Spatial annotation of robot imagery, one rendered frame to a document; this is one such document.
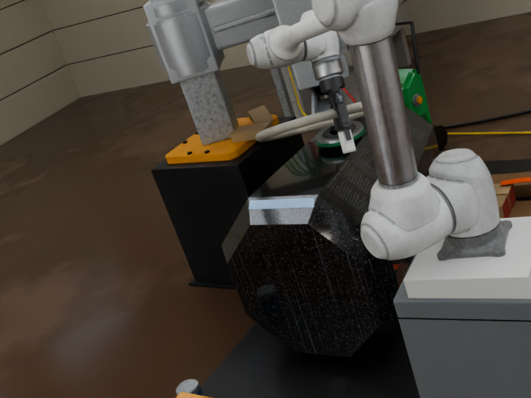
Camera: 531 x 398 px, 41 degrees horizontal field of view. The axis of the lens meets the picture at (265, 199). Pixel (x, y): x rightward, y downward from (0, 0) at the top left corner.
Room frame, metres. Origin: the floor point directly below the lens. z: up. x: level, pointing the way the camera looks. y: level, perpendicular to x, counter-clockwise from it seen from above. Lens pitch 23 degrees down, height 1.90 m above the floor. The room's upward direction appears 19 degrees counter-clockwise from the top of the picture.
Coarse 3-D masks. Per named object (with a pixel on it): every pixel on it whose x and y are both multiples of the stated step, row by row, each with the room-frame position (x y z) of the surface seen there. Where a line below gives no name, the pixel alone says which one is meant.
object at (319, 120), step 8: (352, 104) 2.10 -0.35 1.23; (360, 104) 2.10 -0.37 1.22; (320, 112) 2.10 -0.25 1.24; (328, 112) 2.09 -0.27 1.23; (336, 112) 2.08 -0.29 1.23; (352, 112) 2.09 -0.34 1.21; (360, 112) 2.45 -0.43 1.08; (296, 120) 2.12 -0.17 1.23; (304, 120) 2.10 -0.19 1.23; (312, 120) 2.09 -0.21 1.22; (320, 120) 2.09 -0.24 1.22; (328, 120) 2.51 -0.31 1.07; (272, 128) 2.18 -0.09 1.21; (280, 128) 2.15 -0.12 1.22; (288, 128) 2.13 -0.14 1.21; (296, 128) 2.12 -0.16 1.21; (304, 128) 2.50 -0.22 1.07; (312, 128) 2.51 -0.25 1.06; (320, 128) 2.52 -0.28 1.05; (256, 136) 2.28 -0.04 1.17; (264, 136) 2.21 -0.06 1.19; (272, 136) 2.19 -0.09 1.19; (280, 136) 2.45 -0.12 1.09; (288, 136) 2.48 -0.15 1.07
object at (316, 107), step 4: (312, 88) 2.91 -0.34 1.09; (312, 92) 2.85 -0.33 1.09; (316, 92) 2.98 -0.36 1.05; (312, 96) 2.80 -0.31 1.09; (316, 96) 2.91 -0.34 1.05; (312, 100) 2.75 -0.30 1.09; (316, 100) 2.84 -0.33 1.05; (320, 100) 2.86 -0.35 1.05; (324, 100) 2.84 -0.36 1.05; (328, 100) 2.82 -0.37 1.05; (312, 104) 2.69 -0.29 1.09; (316, 104) 2.78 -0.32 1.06; (320, 104) 2.80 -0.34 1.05; (324, 104) 2.79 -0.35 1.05; (328, 104) 2.77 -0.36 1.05; (312, 108) 2.64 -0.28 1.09; (316, 108) 2.72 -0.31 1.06; (320, 108) 2.75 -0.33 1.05; (324, 108) 2.73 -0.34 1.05; (328, 108) 2.72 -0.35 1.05; (312, 112) 2.60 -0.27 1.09; (316, 112) 2.67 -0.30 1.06; (324, 128) 2.52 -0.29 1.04
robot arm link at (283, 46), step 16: (272, 32) 2.07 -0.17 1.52; (288, 32) 2.00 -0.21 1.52; (304, 32) 1.96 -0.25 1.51; (320, 32) 1.95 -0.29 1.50; (256, 48) 2.07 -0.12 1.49; (272, 48) 2.05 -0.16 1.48; (288, 48) 2.03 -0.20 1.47; (304, 48) 2.10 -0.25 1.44; (256, 64) 2.08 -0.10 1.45; (272, 64) 2.08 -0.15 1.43; (288, 64) 2.09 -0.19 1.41
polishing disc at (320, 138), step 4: (352, 124) 2.98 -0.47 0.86; (356, 124) 2.96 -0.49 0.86; (360, 124) 2.95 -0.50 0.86; (328, 128) 3.04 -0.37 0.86; (352, 128) 2.93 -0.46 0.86; (356, 128) 2.92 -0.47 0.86; (360, 128) 2.90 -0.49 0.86; (320, 132) 3.02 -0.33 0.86; (324, 132) 3.00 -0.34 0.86; (328, 132) 2.99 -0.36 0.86; (352, 132) 2.88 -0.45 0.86; (356, 132) 2.87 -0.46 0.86; (316, 136) 2.99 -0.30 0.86; (320, 136) 2.97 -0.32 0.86; (324, 136) 2.95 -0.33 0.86; (328, 136) 2.94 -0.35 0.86; (332, 136) 2.92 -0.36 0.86; (336, 136) 2.90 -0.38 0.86; (352, 136) 2.86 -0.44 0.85; (316, 140) 2.96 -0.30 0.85; (320, 140) 2.92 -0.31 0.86; (324, 140) 2.91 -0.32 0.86; (328, 140) 2.89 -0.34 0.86; (332, 140) 2.87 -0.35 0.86; (336, 140) 2.86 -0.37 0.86
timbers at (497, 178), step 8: (496, 176) 3.55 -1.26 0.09; (504, 176) 3.52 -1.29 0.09; (512, 176) 3.49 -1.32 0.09; (520, 176) 3.46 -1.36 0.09; (528, 176) 3.43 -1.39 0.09; (520, 184) 3.38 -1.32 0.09; (528, 184) 3.35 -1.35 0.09; (520, 192) 3.37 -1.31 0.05; (528, 192) 3.35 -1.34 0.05; (512, 208) 3.13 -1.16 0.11; (520, 208) 3.11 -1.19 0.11; (528, 208) 3.08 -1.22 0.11; (512, 216) 3.06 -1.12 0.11; (520, 216) 3.03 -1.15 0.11
